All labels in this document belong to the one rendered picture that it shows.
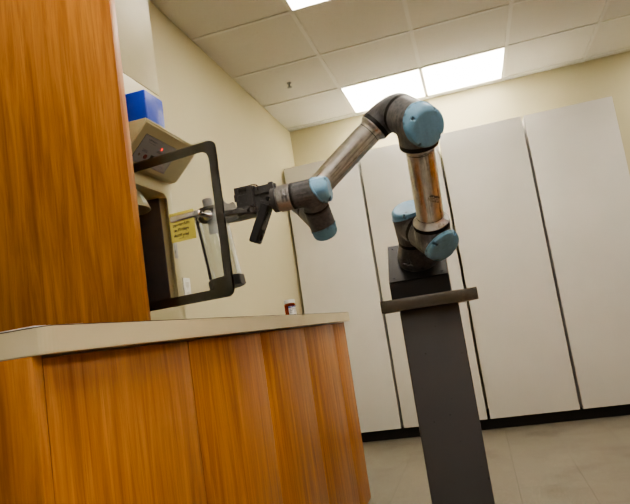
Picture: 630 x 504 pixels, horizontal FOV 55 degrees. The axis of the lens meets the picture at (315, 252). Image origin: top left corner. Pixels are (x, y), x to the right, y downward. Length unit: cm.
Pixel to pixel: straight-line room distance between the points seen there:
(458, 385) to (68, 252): 128
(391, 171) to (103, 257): 333
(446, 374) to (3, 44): 167
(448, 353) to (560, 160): 280
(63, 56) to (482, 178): 339
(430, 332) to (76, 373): 135
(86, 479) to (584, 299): 394
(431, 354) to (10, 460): 145
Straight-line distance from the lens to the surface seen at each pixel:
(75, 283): 166
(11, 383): 96
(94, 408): 104
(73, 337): 96
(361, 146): 183
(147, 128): 174
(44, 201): 174
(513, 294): 453
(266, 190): 171
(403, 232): 204
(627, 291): 463
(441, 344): 209
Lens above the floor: 88
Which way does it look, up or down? 7 degrees up
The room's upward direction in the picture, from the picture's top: 9 degrees counter-clockwise
